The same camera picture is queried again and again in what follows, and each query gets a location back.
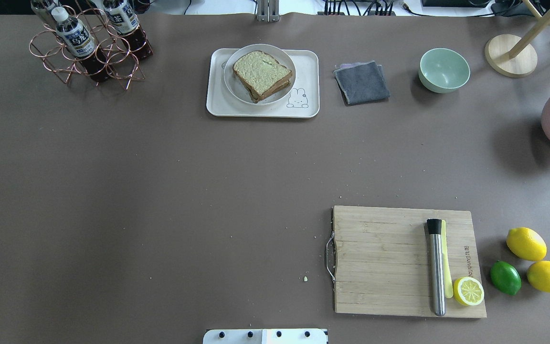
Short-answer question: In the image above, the white round plate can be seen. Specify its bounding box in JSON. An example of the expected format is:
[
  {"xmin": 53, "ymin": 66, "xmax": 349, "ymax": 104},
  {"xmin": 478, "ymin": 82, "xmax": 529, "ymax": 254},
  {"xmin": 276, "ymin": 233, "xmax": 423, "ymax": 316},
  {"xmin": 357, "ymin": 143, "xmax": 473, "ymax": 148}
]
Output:
[{"xmin": 223, "ymin": 44, "xmax": 296, "ymax": 106}]

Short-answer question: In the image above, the yellow plastic knife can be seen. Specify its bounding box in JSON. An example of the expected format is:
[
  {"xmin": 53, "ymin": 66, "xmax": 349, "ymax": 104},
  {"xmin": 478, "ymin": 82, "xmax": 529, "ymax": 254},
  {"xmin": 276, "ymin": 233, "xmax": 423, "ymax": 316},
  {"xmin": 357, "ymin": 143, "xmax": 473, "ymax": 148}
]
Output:
[{"xmin": 441, "ymin": 220, "xmax": 454, "ymax": 299}]

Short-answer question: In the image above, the copper wire bottle rack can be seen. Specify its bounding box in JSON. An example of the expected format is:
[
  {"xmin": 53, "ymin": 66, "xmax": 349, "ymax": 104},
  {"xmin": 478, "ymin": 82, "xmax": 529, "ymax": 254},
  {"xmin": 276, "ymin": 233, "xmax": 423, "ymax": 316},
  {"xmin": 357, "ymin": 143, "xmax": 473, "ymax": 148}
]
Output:
[{"xmin": 29, "ymin": 0, "xmax": 151, "ymax": 90}]

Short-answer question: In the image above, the steel muddler black tip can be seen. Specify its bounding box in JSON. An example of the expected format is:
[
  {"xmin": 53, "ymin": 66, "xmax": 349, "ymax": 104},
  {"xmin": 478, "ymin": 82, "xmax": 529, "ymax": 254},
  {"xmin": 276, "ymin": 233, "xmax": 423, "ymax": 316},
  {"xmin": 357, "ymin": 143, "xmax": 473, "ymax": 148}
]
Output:
[{"xmin": 426, "ymin": 218, "xmax": 446, "ymax": 317}]

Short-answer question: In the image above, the lower yellow lemon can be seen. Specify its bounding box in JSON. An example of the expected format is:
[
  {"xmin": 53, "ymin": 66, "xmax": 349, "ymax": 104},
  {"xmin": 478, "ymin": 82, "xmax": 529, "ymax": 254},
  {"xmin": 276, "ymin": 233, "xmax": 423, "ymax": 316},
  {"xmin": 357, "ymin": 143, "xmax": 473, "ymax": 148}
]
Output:
[{"xmin": 526, "ymin": 260, "xmax": 550, "ymax": 292}]

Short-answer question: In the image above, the cream rabbit tray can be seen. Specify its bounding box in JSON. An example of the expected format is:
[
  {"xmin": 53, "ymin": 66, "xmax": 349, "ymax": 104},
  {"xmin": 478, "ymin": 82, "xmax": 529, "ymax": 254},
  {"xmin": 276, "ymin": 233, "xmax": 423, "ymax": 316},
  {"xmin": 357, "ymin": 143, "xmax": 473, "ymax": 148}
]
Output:
[{"xmin": 206, "ymin": 48, "xmax": 320, "ymax": 119}]

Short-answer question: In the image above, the upper yellow lemon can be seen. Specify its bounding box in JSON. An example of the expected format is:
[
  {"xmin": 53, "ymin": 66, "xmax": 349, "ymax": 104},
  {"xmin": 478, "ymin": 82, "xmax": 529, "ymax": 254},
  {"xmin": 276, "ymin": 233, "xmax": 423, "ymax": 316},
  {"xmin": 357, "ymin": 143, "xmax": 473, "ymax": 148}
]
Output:
[{"xmin": 506, "ymin": 227, "xmax": 547, "ymax": 261}]

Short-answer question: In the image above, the mint green bowl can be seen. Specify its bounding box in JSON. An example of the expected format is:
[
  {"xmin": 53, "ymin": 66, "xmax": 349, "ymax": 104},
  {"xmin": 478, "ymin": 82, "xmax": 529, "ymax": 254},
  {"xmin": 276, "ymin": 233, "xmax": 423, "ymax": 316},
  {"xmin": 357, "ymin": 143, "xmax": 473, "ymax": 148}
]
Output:
[{"xmin": 418, "ymin": 48, "xmax": 471, "ymax": 94}]

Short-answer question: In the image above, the wooden cutting board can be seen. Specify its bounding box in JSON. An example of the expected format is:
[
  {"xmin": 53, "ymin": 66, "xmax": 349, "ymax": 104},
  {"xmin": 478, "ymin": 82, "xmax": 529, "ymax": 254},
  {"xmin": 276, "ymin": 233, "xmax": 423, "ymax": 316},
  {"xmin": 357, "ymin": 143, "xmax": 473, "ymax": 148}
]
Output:
[{"xmin": 332, "ymin": 205, "xmax": 482, "ymax": 317}]

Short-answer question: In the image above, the wooden stand with base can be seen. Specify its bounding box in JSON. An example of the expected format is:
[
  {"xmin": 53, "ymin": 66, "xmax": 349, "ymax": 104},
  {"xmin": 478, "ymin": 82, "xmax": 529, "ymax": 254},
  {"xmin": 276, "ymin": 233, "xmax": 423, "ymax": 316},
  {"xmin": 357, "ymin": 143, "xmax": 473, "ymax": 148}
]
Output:
[{"xmin": 485, "ymin": 0, "xmax": 550, "ymax": 78}]

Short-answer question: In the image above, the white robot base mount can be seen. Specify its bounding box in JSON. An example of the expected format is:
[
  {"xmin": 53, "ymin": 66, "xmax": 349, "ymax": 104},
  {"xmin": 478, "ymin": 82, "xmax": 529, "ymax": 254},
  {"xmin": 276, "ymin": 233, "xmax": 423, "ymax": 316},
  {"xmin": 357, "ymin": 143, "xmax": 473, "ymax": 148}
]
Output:
[{"xmin": 202, "ymin": 328, "xmax": 329, "ymax": 344}]

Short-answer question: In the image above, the yellow lemon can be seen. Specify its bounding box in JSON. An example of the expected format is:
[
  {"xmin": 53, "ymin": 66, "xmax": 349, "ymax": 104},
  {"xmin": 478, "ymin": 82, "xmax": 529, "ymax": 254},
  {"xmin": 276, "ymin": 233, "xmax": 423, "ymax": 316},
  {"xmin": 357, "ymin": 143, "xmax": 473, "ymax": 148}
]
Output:
[
  {"xmin": 506, "ymin": 227, "xmax": 547, "ymax": 261},
  {"xmin": 526, "ymin": 260, "xmax": 550, "ymax": 292}
]

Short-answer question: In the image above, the grey folded cloth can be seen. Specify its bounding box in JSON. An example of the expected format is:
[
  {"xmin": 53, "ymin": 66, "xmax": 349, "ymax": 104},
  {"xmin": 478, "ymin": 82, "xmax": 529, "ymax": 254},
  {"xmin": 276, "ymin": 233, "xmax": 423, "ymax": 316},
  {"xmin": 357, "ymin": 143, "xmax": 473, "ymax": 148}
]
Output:
[{"xmin": 334, "ymin": 61, "xmax": 391, "ymax": 106}]

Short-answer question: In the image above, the lower left tea bottle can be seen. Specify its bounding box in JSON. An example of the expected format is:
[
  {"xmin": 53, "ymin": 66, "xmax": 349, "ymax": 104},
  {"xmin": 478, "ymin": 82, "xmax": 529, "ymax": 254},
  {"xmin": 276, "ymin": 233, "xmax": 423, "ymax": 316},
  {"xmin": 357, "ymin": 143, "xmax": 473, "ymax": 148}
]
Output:
[{"xmin": 103, "ymin": 0, "xmax": 153, "ymax": 60}]

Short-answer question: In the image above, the green lime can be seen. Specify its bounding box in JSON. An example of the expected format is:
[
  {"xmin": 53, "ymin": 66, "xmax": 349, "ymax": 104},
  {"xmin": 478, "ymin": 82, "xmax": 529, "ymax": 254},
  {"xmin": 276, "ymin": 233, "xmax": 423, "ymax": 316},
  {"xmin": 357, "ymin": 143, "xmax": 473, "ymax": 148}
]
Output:
[{"xmin": 489, "ymin": 260, "xmax": 522, "ymax": 296}]

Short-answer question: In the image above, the bread slice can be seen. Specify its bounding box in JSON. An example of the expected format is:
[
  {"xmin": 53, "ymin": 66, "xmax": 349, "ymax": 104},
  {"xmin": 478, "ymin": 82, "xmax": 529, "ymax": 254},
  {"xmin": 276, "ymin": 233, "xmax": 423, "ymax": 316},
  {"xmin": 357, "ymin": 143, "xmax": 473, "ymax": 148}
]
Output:
[
  {"xmin": 243, "ymin": 79, "xmax": 291, "ymax": 104},
  {"xmin": 233, "ymin": 51, "xmax": 292, "ymax": 102}
]

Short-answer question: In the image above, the half lemon slice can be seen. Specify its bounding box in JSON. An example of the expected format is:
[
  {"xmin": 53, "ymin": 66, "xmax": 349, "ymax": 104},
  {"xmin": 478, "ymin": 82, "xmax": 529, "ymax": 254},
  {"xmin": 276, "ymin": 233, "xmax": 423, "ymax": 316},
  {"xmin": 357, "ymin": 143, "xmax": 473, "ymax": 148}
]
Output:
[{"xmin": 453, "ymin": 276, "xmax": 485, "ymax": 306}]

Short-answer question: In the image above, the upper tea bottle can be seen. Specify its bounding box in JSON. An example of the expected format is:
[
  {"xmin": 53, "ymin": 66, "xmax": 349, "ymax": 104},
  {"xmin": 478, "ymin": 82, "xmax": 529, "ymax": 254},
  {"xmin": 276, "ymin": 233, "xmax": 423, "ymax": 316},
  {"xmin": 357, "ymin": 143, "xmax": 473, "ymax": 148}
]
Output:
[{"xmin": 51, "ymin": 6, "xmax": 110, "ymax": 82}]

